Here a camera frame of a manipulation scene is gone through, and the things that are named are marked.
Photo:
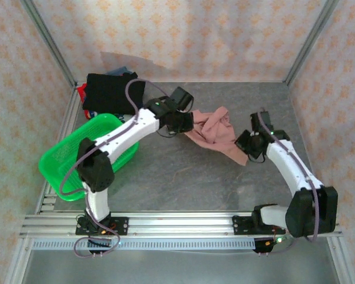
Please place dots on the blue grey t-shirt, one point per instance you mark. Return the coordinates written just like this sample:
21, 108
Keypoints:
119, 71

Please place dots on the white blue printed t-shirt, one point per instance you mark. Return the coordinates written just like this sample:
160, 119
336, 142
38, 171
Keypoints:
90, 114

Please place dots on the black folded t-shirt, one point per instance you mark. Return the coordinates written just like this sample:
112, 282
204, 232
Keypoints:
112, 91

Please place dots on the red t-shirt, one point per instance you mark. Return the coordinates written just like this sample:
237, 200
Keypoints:
82, 90

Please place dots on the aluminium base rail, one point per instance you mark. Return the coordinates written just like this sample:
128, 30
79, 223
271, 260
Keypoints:
180, 225

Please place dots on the pink t-shirt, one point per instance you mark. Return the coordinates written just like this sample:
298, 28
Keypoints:
216, 130

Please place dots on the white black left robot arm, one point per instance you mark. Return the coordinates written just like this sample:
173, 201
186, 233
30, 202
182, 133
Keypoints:
121, 136

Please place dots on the green plastic basket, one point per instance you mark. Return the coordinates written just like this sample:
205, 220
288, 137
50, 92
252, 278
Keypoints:
59, 159

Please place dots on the aluminium frame leg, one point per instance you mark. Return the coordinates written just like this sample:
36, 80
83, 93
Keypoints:
16, 263
343, 263

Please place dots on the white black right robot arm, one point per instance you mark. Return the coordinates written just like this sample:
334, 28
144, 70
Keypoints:
287, 165

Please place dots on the aluminium frame post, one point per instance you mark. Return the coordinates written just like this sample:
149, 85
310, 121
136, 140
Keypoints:
312, 38
47, 38

